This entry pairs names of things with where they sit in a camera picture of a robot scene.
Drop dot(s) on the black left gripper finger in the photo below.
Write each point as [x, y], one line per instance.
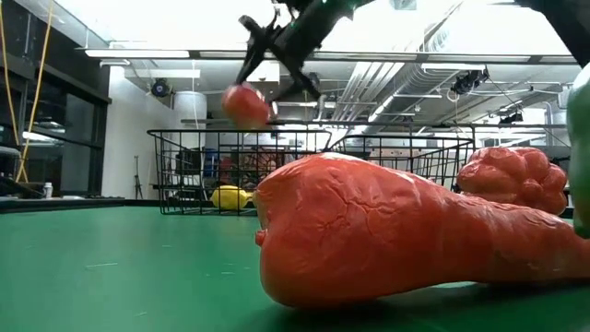
[297, 90]
[249, 60]

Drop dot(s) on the red orange round fruit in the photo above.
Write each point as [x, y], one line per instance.
[244, 107]

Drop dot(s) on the yellow lemon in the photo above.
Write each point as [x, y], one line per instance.
[229, 198]

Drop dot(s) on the orange carrot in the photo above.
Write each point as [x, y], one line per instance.
[369, 230]

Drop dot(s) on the red bell pepper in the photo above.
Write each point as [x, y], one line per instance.
[511, 180]

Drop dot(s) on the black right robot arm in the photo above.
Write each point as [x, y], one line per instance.
[571, 23]

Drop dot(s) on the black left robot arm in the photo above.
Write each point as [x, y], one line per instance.
[332, 8]

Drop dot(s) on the white ceiling box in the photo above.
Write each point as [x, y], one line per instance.
[269, 74]

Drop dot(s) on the white cylindrical column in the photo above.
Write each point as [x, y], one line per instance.
[190, 110]

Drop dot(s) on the black round ceiling device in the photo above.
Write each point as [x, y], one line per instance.
[160, 87]

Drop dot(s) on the black tripod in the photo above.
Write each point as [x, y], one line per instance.
[137, 184]

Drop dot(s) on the black ceiling projector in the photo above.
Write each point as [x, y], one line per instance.
[468, 82]

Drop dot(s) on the small white bottle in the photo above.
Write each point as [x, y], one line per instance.
[48, 190]

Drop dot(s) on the green table mat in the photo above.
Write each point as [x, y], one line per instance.
[115, 267]

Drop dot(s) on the grey ceiling ventilation duct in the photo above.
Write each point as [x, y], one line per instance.
[417, 78]

